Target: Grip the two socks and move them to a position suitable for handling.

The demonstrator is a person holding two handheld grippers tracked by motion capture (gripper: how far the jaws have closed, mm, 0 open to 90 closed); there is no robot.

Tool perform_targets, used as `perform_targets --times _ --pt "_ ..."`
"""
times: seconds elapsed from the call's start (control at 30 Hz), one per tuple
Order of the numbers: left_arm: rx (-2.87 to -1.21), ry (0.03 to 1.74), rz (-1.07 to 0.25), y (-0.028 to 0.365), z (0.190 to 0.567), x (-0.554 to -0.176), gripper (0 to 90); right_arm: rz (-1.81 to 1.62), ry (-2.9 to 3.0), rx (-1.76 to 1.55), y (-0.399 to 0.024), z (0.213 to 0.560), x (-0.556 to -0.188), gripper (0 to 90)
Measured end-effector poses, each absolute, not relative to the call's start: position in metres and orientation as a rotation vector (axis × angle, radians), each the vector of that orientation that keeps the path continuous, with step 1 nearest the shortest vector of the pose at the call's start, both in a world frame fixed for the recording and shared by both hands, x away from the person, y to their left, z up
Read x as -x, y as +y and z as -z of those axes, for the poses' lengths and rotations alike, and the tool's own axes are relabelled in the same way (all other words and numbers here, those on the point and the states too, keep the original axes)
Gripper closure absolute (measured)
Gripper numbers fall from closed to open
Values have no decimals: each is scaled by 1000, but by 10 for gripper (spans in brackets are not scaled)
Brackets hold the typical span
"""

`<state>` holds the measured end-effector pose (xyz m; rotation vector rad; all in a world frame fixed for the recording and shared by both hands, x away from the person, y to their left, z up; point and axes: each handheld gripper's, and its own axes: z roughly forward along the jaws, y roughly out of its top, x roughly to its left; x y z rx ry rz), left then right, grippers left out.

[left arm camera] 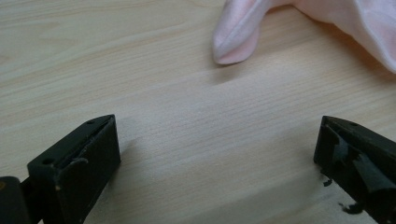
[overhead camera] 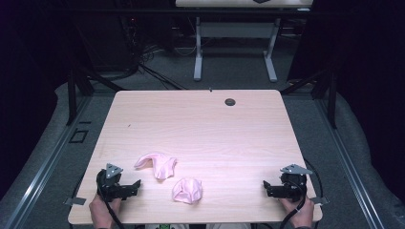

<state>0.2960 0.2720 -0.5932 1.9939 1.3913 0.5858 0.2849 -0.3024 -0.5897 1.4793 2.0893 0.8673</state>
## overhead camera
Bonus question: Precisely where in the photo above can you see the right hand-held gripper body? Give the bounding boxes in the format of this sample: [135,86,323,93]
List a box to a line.
[274,163,313,203]

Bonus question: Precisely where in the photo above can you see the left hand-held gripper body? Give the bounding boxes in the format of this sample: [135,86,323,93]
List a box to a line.
[96,162,135,203]

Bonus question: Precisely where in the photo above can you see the person's left hand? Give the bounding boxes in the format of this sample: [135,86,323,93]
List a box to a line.
[88,194,122,229]

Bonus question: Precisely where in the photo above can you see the person's right hand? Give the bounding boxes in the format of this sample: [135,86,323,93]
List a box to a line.
[279,195,315,229]

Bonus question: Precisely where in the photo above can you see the long crumpled pink sock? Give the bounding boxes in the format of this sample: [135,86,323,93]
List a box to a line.
[133,153,178,181]

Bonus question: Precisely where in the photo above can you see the balled pink sock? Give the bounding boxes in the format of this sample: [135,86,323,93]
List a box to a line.
[171,177,203,205]

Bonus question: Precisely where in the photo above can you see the white-legged desk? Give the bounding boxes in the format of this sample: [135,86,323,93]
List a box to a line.
[175,0,315,83]

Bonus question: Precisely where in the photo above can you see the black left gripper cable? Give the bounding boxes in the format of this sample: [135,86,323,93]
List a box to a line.
[96,170,126,229]

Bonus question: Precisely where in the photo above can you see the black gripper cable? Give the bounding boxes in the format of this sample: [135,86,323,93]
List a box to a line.
[279,178,309,229]
[96,170,126,229]

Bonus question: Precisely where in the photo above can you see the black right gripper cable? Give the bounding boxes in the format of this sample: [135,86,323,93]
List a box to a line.
[279,178,309,229]

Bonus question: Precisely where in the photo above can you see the black cable beside table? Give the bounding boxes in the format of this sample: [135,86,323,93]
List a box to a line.
[303,157,325,198]

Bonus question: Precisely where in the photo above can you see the grey metal table bracket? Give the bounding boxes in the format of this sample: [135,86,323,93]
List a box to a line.
[309,196,330,206]
[63,197,87,206]

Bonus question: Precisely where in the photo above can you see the aluminium floor rail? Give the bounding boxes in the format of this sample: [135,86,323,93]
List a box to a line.
[314,98,388,229]
[3,94,94,229]

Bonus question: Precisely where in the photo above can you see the black metal frame stand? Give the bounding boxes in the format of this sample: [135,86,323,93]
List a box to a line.
[280,67,339,130]
[64,61,129,127]

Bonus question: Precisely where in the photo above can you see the bundle of black floor cables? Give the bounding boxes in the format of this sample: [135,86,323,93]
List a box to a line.
[119,15,189,91]

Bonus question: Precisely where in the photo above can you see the black horizontal frame bar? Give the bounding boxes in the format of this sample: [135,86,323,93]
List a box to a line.
[61,8,319,17]

